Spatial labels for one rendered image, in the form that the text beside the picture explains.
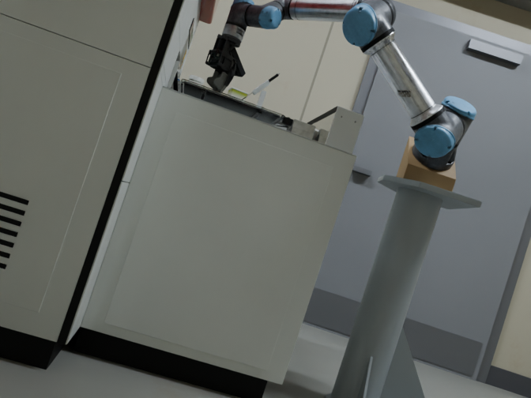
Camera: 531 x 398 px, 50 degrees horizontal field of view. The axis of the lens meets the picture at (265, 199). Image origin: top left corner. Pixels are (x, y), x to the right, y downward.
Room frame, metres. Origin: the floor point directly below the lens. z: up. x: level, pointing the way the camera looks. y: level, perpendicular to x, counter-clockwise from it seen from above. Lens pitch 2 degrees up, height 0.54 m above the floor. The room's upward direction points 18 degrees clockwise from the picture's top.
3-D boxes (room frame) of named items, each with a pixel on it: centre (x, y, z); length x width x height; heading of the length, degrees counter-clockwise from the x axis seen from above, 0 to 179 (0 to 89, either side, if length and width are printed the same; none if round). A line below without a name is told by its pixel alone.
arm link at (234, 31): (1.99, 0.29, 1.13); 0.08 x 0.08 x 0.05
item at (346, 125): (2.07, -0.13, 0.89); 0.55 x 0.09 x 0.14; 8
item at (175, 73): (2.03, 0.44, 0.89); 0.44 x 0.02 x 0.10; 8
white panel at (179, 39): (1.85, 0.43, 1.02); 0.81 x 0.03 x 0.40; 8
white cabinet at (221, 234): (2.17, 0.14, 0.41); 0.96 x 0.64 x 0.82; 8
